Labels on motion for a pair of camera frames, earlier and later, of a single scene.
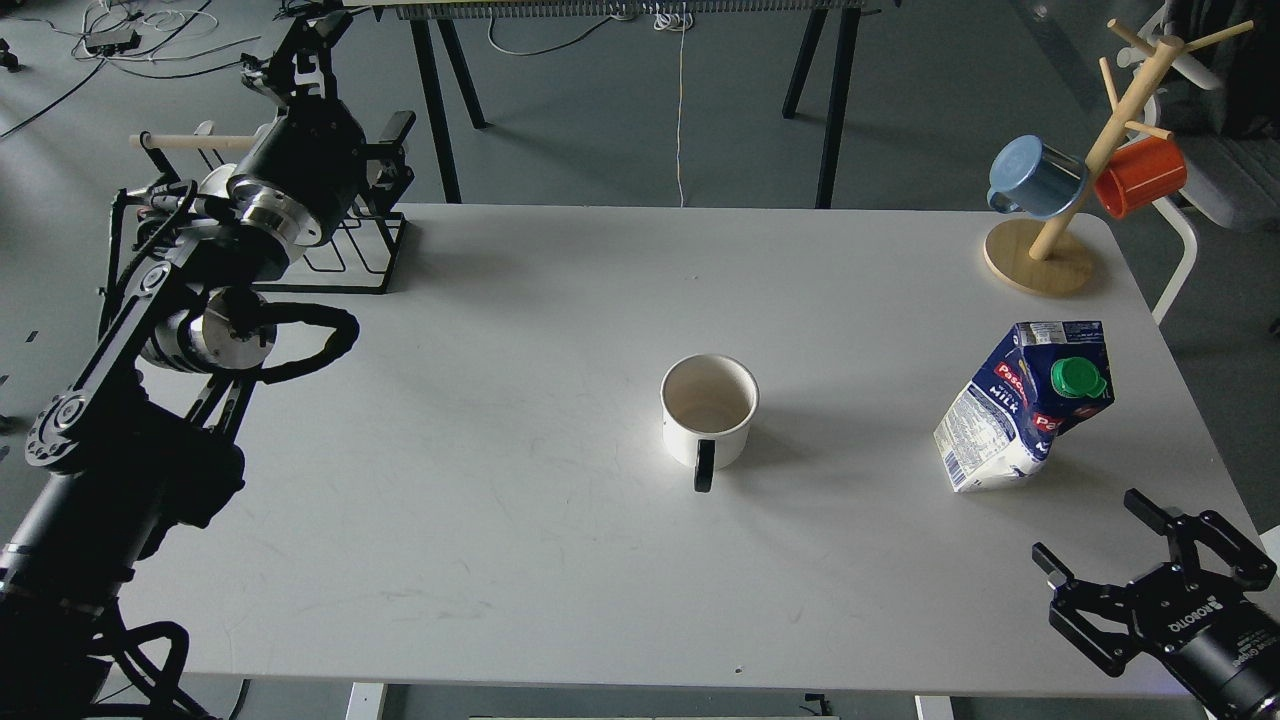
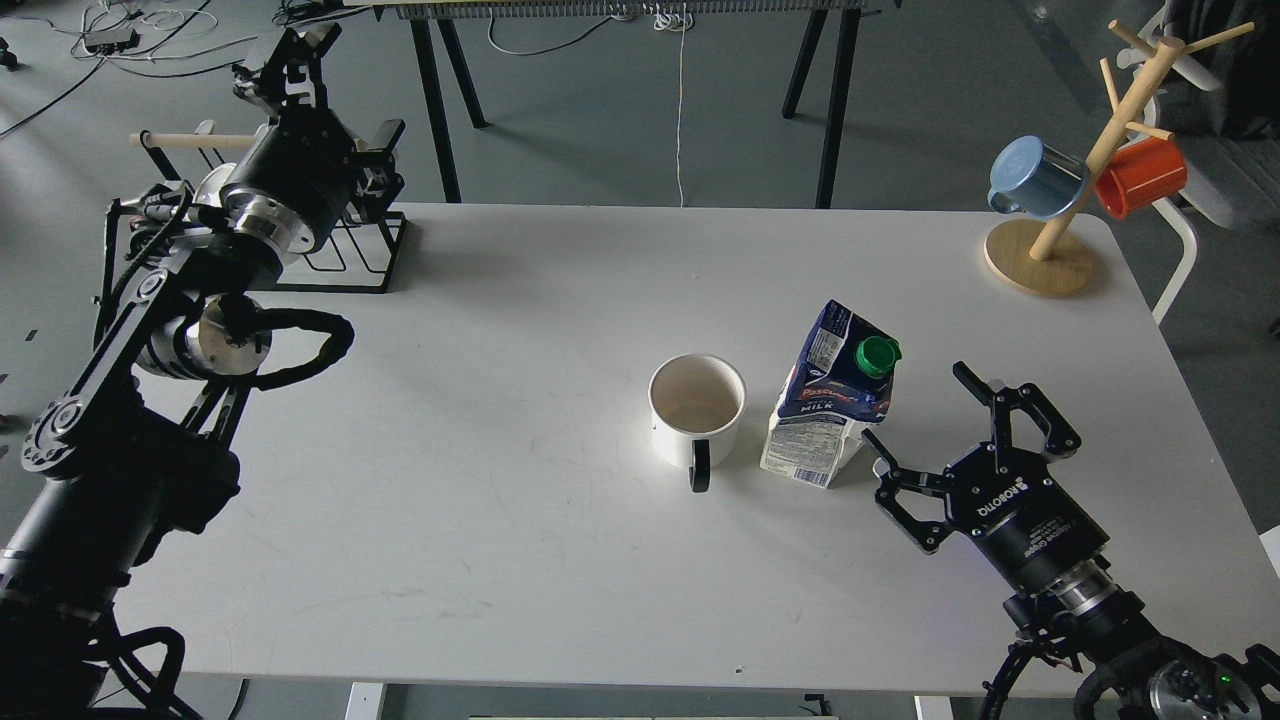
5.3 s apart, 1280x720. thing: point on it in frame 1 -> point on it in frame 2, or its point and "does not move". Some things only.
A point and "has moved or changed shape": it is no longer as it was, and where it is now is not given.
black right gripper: (1225, 644) -> (1008, 500)
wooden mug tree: (1053, 257) does not move
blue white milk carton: (1040, 380) -> (838, 379)
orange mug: (1140, 174) does not move
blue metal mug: (1030, 177) does not move
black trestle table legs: (805, 63) does not move
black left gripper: (301, 176) does not move
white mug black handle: (709, 403) has moved or changed shape
